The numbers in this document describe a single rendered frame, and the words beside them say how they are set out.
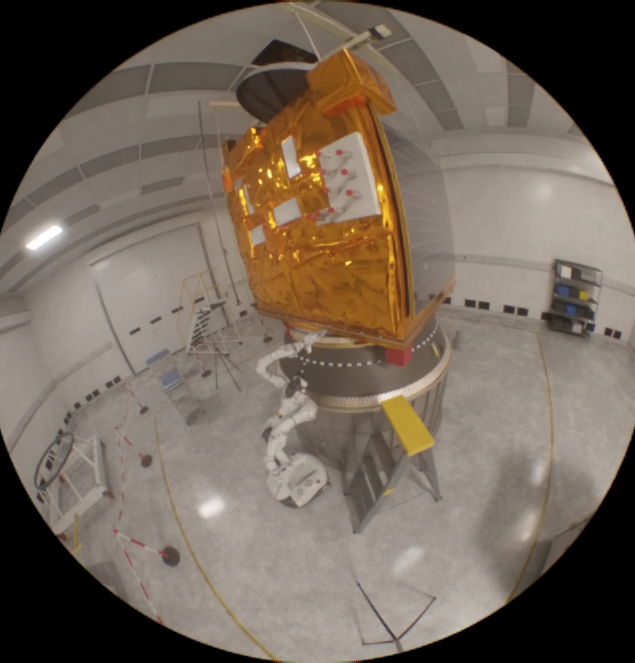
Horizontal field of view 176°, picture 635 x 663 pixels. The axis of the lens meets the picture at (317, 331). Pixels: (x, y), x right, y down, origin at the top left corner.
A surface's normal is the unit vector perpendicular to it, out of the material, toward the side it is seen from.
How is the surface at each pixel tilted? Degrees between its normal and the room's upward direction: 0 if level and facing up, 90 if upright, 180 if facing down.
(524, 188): 90
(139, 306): 90
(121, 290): 90
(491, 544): 0
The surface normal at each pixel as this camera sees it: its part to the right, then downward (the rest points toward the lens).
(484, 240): -0.70, 0.42
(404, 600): -0.20, -0.89
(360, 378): -0.25, -0.03
